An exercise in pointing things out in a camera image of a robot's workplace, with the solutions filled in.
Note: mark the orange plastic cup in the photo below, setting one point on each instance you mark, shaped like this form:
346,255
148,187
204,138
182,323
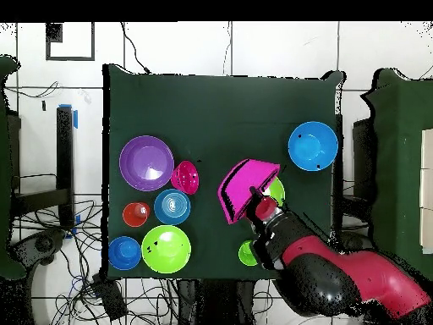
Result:
135,215

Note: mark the large pink plastic bowl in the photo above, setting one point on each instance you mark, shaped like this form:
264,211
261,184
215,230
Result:
240,189

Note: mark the large light blue bowl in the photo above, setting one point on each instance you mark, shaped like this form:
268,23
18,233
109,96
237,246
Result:
313,146

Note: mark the black power box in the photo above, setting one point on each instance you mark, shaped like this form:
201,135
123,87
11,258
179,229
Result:
111,298

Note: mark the green plastic cup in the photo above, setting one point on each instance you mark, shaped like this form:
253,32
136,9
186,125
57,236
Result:
246,254

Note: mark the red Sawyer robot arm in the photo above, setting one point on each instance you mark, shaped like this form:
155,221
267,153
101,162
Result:
321,271

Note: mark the black metal stand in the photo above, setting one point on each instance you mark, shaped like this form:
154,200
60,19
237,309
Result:
65,152

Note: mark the blue straight-sided bowl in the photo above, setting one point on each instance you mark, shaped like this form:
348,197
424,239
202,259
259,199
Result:
172,207

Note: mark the wide purple plastic bowl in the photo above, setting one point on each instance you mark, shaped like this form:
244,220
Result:
146,162

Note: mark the neighbouring green covered table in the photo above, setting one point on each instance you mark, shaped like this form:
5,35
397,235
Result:
402,152
5,203

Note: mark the green plastic bowl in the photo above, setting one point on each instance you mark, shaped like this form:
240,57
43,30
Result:
277,191
165,250

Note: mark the small crimson plastic bowl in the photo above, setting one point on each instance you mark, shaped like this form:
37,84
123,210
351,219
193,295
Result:
184,177

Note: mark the black square floor frame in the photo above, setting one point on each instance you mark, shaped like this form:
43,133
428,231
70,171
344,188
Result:
47,40

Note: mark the white box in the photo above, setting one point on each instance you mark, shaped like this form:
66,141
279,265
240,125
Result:
427,189

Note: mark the dark green tablecloth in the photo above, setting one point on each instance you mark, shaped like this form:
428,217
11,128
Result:
220,101

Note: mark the small dark blue bowl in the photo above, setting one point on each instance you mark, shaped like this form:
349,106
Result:
124,254

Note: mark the black pedestal leg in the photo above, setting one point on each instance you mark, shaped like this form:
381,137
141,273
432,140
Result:
37,247

